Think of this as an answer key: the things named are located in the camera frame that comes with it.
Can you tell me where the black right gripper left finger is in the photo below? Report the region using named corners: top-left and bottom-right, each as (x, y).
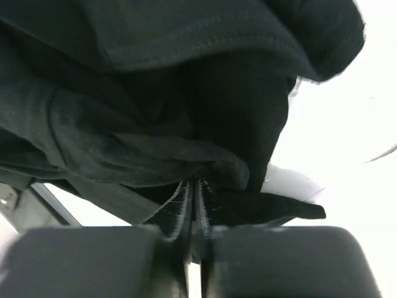
top-left (141, 181), bottom-right (192, 297)

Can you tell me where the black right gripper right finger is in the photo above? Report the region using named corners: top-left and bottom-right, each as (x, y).
top-left (195, 178), bottom-right (295, 298)

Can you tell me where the black t shirt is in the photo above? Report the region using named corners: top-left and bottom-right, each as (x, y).
top-left (1, 1), bottom-right (365, 223)

